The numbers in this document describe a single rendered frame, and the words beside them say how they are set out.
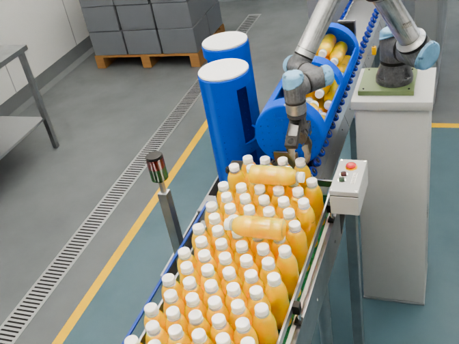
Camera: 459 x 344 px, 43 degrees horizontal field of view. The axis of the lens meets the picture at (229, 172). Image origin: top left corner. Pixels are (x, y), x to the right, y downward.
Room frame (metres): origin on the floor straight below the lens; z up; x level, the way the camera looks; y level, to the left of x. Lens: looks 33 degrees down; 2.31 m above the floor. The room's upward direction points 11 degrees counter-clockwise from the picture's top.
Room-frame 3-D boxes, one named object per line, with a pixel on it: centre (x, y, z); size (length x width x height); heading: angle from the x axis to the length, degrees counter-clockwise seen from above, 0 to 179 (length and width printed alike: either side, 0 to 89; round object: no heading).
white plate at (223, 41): (3.39, -0.12, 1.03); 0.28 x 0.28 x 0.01
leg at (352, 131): (2.91, -0.76, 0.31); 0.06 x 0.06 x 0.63; 64
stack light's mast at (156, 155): (1.81, 0.25, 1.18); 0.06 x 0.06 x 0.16
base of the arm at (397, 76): (2.20, -0.75, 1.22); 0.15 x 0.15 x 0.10
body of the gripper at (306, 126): (1.88, -0.28, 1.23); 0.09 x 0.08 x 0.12; 154
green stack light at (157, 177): (1.81, 0.25, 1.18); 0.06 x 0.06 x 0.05
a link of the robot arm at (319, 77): (1.92, -0.37, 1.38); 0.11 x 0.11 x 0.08; 22
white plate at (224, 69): (2.97, -0.07, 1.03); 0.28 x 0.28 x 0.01
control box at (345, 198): (1.69, -0.41, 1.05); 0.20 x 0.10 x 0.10; 154
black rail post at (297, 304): (1.25, -0.12, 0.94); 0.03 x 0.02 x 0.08; 154
